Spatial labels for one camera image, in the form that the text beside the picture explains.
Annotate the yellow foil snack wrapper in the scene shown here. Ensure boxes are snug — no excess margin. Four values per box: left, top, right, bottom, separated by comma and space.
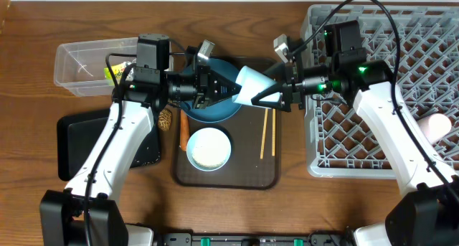
104, 61, 132, 81

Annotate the pink plastic cup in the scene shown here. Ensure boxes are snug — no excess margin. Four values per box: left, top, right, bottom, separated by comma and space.
417, 113, 452, 144

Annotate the light blue rice bowl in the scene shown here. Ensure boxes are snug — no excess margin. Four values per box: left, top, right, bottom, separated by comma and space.
186, 128, 232, 171

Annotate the grey dishwasher rack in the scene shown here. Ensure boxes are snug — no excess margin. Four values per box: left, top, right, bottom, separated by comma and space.
301, 4, 458, 179

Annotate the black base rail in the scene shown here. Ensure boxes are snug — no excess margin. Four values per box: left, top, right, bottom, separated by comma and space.
153, 232, 355, 246

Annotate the orange carrot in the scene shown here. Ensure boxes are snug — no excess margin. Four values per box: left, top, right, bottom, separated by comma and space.
180, 110, 190, 151

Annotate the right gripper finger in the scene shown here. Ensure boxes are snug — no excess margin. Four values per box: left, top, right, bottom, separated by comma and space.
251, 82, 285, 108
263, 62, 285, 80

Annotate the wooden chopstick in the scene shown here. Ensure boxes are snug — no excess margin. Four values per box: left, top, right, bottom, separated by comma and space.
271, 109, 276, 156
260, 108, 268, 160

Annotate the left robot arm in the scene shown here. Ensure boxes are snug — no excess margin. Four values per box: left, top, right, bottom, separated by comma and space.
39, 34, 241, 245

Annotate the brown dried mushroom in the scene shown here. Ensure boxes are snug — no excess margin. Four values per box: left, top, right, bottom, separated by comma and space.
158, 108, 172, 131

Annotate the clear plastic bin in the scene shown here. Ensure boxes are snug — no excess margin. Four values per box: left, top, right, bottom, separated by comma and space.
53, 35, 175, 98

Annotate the black waste tray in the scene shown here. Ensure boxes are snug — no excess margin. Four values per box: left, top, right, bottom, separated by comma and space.
57, 109, 161, 181

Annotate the right wooden chopstick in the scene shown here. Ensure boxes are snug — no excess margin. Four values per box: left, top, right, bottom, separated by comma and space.
271, 109, 276, 156

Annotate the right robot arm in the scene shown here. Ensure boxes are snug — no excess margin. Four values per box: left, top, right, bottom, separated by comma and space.
251, 21, 458, 245

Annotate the left wooden chopstick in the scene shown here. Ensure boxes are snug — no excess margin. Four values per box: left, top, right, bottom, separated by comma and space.
260, 108, 268, 160

